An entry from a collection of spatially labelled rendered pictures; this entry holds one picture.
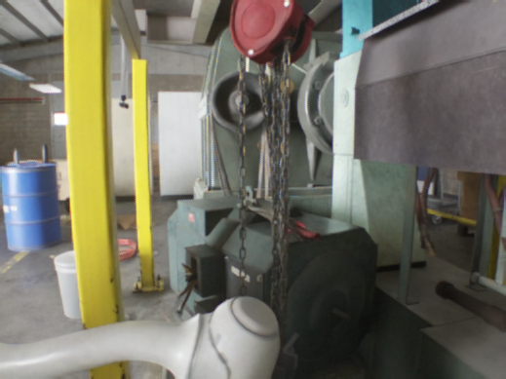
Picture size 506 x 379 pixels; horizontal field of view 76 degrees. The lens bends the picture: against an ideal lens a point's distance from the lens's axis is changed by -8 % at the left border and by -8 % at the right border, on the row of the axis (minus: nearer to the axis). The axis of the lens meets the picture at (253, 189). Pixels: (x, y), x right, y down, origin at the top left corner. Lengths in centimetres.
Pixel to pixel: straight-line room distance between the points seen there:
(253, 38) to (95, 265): 68
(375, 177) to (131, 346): 118
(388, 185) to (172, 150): 566
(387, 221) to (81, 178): 111
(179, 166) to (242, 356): 644
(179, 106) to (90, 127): 596
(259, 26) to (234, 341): 59
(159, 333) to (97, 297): 53
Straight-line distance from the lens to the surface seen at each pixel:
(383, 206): 147
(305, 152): 192
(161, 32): 282
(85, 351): 55
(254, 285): 95
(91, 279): 100
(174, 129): 683
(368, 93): 134
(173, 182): 687
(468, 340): 108
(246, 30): 79
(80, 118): 94
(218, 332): 47
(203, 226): 119
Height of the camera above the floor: 110
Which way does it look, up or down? 8 degrees down
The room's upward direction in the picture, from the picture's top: straight up
